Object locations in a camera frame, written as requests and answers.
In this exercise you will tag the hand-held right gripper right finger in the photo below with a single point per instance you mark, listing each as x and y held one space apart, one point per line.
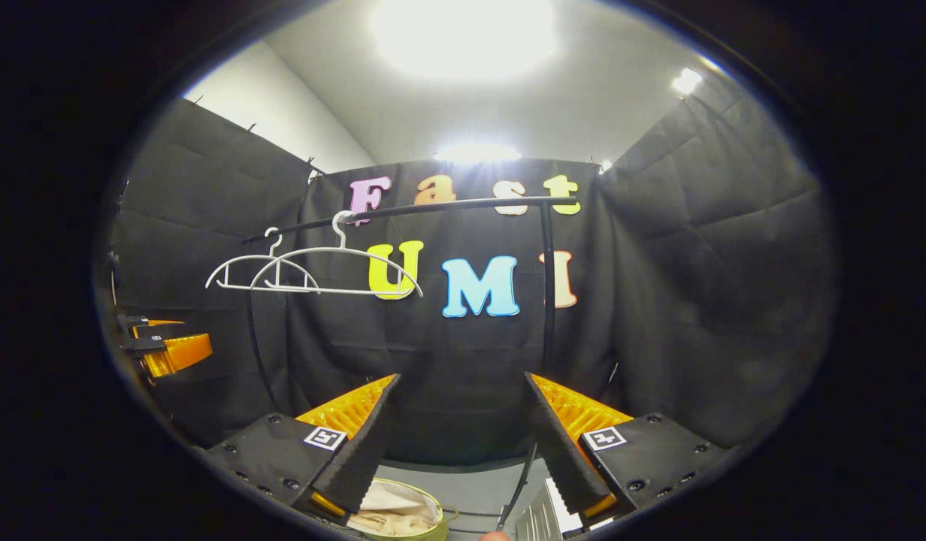
557 443

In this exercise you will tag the white plastic clothes hanger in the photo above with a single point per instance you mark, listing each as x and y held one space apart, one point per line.
272 249
341 234

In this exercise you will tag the yellow-green laundry hamper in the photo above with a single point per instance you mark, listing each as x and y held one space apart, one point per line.
443 517

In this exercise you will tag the cream shirt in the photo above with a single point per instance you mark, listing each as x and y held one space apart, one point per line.
395 511

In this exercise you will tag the black clothes rack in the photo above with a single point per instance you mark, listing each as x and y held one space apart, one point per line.
470 204

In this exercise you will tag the black backdrop cloth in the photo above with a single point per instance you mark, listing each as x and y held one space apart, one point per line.
696 300

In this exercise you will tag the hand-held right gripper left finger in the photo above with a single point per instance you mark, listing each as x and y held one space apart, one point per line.
369 443

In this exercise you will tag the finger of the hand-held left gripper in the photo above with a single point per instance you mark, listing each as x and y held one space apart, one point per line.
143 324
177 353

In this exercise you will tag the grey ribbed panel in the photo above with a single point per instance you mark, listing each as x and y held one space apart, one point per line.
542 518

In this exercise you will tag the large ceiling light panel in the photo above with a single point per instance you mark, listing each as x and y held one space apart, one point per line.
463 34

